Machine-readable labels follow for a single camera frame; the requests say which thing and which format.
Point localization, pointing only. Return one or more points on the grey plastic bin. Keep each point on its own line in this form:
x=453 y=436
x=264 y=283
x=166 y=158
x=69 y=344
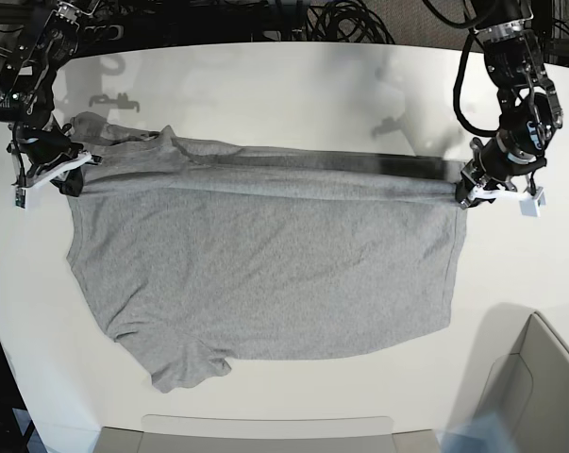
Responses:
x=528 y=389

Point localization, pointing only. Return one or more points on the blue cloth at bottom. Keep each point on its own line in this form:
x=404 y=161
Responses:
x=484 y=433

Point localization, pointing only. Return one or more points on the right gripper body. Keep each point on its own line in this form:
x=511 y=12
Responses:
x=46 y=156

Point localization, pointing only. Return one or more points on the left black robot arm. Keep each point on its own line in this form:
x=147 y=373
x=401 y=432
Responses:
x=530 y=110

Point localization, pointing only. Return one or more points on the grey T-shirt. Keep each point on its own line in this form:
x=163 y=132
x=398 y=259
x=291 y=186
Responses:
x=191 y=254

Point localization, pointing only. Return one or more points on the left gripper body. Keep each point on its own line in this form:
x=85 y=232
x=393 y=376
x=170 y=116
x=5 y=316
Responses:
x=498 y=172

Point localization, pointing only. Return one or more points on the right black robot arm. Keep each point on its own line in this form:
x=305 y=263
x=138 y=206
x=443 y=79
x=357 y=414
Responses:
x=27 y=77

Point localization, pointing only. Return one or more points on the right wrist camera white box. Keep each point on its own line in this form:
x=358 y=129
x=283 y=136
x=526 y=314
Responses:
x=26 y=198

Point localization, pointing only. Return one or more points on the grey tray at table edge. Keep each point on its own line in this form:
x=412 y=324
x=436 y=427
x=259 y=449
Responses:
x=162 y=433

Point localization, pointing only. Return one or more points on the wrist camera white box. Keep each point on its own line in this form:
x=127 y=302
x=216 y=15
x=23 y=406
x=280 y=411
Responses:
x=26 y=198
x=532 y=201

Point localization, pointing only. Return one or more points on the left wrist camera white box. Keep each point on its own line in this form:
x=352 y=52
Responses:
x=532 y=201

